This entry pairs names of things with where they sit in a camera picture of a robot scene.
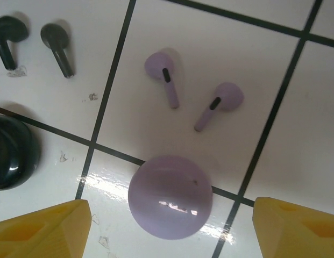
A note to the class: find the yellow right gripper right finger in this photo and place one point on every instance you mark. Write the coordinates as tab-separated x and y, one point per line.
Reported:
295	231

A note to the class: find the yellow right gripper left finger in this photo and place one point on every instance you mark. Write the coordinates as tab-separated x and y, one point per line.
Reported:
43	231

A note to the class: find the black round charging case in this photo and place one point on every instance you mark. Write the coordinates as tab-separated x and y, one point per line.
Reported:
13	156

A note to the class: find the purple round charging case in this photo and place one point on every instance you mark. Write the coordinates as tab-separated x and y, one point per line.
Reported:
170	196

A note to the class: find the purple earbud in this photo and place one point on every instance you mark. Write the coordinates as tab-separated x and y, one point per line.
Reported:
228	95
158	64

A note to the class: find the black earbud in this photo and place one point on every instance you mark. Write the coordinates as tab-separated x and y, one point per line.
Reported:
55	36
10	29

